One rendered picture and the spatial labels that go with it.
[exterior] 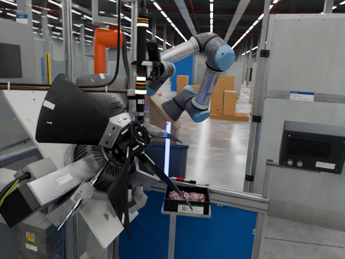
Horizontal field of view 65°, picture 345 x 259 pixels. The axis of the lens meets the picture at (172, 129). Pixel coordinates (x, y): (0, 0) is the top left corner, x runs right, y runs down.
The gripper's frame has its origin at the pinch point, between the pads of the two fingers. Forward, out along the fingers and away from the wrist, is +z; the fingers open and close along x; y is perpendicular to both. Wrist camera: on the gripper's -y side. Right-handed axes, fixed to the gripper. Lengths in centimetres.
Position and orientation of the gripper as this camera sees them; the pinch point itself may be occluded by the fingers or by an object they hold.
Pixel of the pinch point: (137, 62)
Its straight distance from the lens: 107.9
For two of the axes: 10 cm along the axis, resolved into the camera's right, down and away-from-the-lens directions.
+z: -3.4, 1.8, -9.2
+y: -0.5, 9.8, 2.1
